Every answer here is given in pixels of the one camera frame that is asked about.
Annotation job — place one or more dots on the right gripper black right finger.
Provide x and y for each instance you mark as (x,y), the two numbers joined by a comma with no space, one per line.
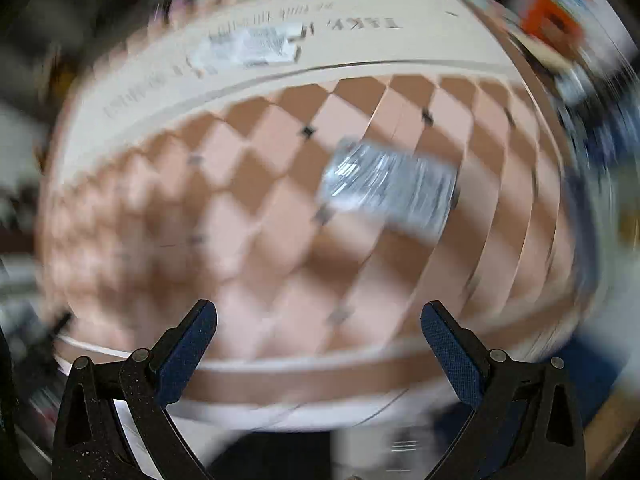
(524,423)

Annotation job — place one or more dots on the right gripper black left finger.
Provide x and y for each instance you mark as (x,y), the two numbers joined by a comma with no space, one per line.
(89,442)

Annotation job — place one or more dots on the large silver blister pack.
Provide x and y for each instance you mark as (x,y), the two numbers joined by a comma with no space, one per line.
(413,193)

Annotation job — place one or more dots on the white medicine sachet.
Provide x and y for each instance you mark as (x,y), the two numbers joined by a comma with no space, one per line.
(248,47)

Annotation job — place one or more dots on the round checkered printed rug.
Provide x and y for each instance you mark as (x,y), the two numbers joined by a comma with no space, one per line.
(166,186)

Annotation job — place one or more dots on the orange box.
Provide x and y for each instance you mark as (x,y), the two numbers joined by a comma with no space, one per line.
(549,22)

